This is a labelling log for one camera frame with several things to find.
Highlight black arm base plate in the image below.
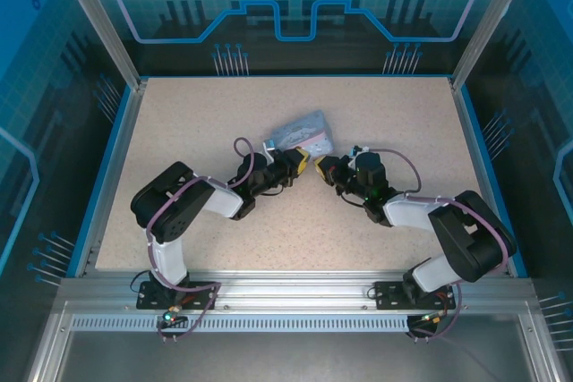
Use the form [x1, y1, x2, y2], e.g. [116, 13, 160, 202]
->
[135, 280, 219, 311]
[373, 281, 458, 311]

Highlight aluminium table side rail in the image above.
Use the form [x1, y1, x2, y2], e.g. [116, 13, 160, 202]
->
[449, 77, 516, 276]
[73, 79, 149, 278]

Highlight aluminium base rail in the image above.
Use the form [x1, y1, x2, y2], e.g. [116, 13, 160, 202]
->
[57, 268, 536, 312]

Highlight slotted metal cable duct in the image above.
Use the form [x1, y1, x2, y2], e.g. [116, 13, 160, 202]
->
[69, 315, 415, 335]

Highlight aluminium frame post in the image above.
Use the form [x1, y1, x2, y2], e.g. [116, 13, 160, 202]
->
[449, 0, 529, 90]
[48, 0, 149, 90]

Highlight blue pink cartoon tin box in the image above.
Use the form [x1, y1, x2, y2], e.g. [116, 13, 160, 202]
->
[269, 108, 336, 156]

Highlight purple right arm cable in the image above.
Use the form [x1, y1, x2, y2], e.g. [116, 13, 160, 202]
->
[378, 147, 519, 342]

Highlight small connector board green light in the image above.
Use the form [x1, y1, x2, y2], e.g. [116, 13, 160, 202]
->
[418, 310, 449, 327]
[160, 305, 184, 327]

